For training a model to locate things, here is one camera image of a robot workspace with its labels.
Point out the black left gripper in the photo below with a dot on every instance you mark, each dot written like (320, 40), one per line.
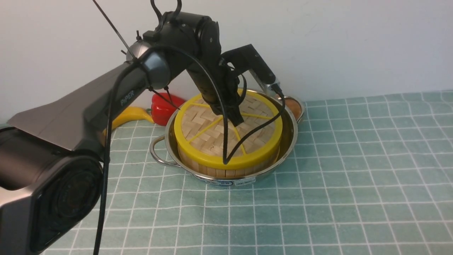
(199, 36)

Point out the yellow woven steamer lid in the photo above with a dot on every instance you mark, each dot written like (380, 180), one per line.
(196, 125)

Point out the yellow bamboo steamer basket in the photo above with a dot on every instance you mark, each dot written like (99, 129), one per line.
(249, 159)

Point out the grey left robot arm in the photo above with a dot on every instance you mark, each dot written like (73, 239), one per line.
(55, 158)

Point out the stainless steel pot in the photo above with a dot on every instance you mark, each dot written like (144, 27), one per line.
(164, 150)

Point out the red bell pepper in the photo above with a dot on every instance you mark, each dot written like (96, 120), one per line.
(161, 108)

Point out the brown potato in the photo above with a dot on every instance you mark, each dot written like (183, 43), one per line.
(296, 106)

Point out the yellow plastic banana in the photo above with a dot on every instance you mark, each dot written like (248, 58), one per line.
(132, 114)

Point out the green checkered tablecloth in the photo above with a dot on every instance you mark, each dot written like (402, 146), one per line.
(368, 176)

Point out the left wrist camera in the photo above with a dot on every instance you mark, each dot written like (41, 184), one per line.
(247, 59)

